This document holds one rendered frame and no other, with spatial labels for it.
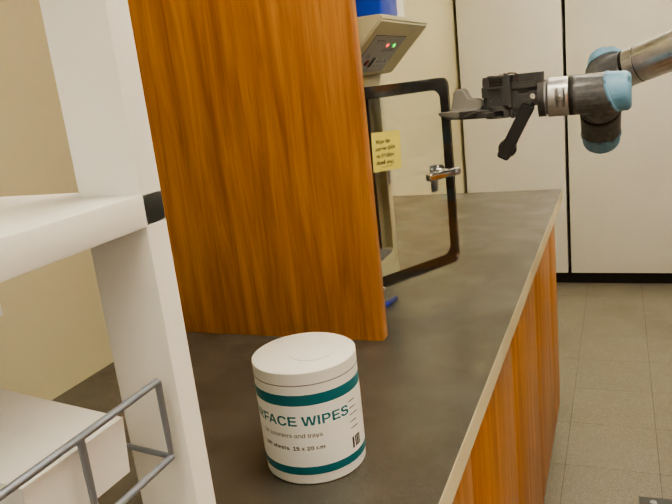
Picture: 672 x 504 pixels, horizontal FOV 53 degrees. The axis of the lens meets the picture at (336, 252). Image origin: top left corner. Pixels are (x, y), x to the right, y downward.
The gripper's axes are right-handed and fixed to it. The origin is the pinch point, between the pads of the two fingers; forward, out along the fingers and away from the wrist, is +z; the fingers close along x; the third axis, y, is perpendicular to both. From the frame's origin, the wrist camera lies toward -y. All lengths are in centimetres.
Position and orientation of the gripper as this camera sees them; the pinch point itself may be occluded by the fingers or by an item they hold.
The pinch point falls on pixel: (445, 117)
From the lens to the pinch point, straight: 144.8
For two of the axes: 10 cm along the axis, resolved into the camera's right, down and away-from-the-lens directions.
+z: -9.2, 0.1, 3.9
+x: -3.7, 2.7, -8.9
